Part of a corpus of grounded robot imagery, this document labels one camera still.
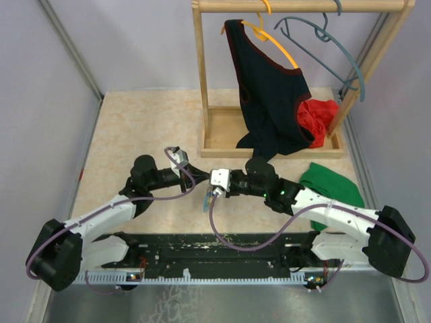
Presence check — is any grey-blue clothes hanger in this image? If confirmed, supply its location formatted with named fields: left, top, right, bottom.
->
left=273, top=12, right=366, bottom=102

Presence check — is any green cloth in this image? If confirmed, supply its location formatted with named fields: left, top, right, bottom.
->
left=298, top=161, right=366, bottom=231

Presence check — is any grey slotted cable duct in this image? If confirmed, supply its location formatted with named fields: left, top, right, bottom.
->
left=73, top=267, right=341, bottom=287

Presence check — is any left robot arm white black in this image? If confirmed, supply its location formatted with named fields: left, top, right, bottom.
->
left=25, top=147, right=209, bottom=291

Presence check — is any wooden clothes rack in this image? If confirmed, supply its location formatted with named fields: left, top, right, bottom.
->
left=192, top=1, right=415, bottom=159

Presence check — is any navy tank top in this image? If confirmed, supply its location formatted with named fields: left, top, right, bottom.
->
left=224, top=20, right=314, bottom=161

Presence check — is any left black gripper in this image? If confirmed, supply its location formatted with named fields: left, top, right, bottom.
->
left=147, top=163, right=211, bottom=193

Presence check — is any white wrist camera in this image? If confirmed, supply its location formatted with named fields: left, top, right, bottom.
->
left=209, top=168, right=232, bottom=197
left=168, top=147, right=189, bottom=177

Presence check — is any right aluminium frame rail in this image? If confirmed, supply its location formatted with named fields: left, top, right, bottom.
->
left=343, top=13, right=389, bottom=209

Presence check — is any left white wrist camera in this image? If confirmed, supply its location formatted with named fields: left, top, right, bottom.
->
left=168, top=147, right=189, bottom=177

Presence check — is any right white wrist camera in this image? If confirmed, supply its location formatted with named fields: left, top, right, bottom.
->
left=209, top=168, right=232, bottom=197

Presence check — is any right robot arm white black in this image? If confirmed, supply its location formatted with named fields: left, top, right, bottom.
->
left=212, top=157, right=416, bottom=279

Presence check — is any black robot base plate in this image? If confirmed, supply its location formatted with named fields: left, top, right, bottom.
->
left=105, top=233, right=340, bottom=279

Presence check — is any left aluminium frame rail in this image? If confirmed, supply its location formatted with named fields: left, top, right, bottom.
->
left=36, top=0, right=104, bottom=102

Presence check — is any metal disc with keyrings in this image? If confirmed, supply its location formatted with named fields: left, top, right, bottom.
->
left=205, top=183, right=215, bottom=202

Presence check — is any aluminium frame rail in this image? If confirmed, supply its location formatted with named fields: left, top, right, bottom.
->
left=343, top=13, right=389, bottom=209
left=36, top=0, right=104, bottom=102

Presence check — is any red cloth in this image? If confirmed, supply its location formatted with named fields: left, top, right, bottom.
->
left=298, top=99, right=339, bottom=149

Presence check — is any yellow clothes hanger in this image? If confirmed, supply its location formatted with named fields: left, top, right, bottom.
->
left=241, top=12, right=298, bottom=69

